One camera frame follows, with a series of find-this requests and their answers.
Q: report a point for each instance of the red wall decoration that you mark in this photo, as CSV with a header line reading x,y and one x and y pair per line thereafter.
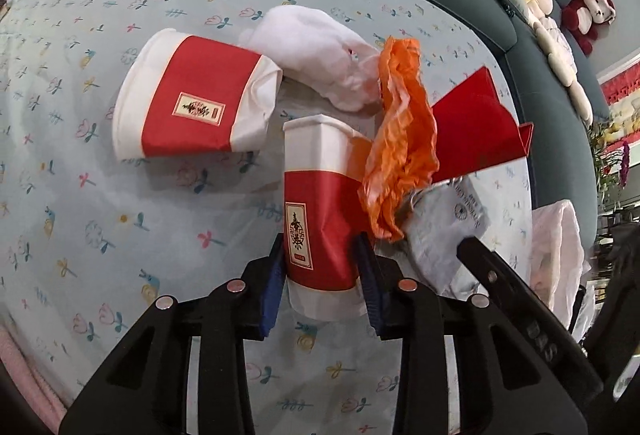
x,y
622,87

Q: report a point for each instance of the small orange plastic bag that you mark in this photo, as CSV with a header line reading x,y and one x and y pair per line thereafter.
x,y
405,130

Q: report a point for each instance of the potted plant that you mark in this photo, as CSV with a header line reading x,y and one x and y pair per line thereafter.
x,y
610,160

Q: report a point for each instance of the blue bin with white liner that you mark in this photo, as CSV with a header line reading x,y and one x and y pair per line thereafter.
x,y
557,255

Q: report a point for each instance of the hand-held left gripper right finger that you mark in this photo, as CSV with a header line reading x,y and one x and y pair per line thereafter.
x,y
372,287

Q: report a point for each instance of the pink fluffy blanket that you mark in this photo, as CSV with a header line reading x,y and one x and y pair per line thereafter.
x,y
25,365

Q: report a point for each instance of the floral printed tablecloth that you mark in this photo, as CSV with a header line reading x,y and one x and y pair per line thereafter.
x,y
100,215

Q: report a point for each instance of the white crumpled plastic bag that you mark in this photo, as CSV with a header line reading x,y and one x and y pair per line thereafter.
x,y
310,45

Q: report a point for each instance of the grey plastic package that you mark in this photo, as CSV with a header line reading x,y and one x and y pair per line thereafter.
x,y
440,235

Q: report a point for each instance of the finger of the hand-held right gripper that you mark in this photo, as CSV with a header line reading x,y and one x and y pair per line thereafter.
x,y
530,315

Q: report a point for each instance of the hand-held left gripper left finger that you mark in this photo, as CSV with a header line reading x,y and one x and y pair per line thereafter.
x,y
272,287

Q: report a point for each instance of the red and white teddy bear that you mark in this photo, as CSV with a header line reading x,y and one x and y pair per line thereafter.
x,y
587,12

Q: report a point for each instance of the red paper bag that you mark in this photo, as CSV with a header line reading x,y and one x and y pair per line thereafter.
x,y
475,130

